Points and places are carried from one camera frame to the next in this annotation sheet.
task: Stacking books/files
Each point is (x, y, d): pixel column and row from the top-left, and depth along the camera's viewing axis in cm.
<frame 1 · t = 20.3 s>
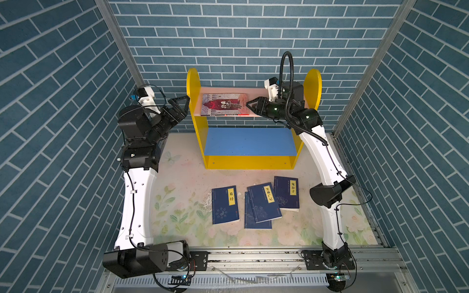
left hand: (190, 102, 61), fingers open
right hand: (251, 105, 71), fingers open
yellow pink blue bookshelf: (248, 138, 102), point 15 cm above the table
navy book far left: (225, 208, 89), point 2 cm above the table
navy book yellow label centre: (264, 202, 91), point 2 cm above the table
navy book bottom centre: (250, 221, 86), on the table
navy book right side: (286, 190, 96), on the table

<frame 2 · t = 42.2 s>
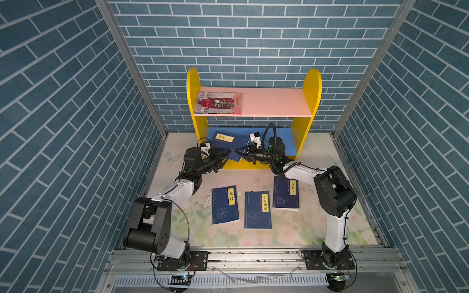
left hand: (236, 154, 81), fingers open
right hand: (237, 153, 82), fingers closed
navy book yellow label centre: (223, 140, 90), point 23 cm above the table
the other named things where they were.

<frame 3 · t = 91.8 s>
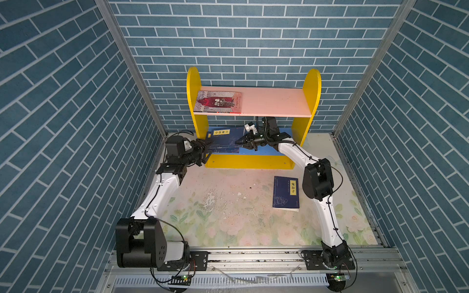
left hand: (218, 144, 79), fingers open
right hand: (237, 144, 88), fingers closed
navy book bottom centre: (223, 139, 97), point 17 cm above the table
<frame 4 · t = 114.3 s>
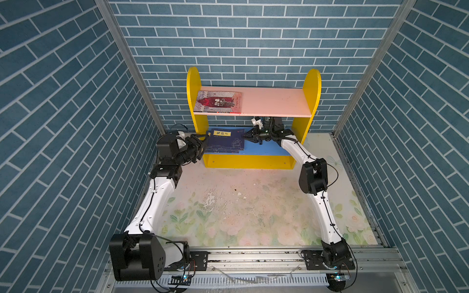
left hand: (214, 139, 75), fingers open
right hand: (244, 137, 94), fingers closed
navy book right side: (226, 140, 95), point 19 cm above the table
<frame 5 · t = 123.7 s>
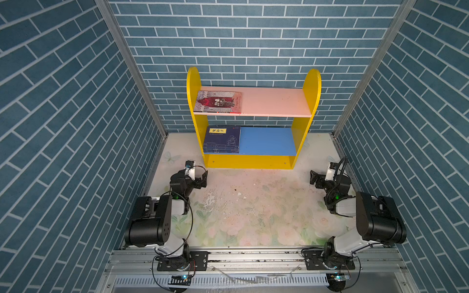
left hand: (202, 169, 93), fingers open
right hand: (322, 172, 94), fingers open
